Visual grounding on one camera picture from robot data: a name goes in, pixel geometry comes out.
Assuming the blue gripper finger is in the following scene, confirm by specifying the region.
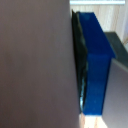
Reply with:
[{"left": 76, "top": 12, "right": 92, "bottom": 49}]
[{"left": 71, "top": 9, "right": 117, "bottom": 118}]

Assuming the pink mug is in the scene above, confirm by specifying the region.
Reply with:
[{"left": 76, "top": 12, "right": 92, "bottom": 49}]
[{"left": 0, "top": 0, "right": 128, "bottom": 128}]

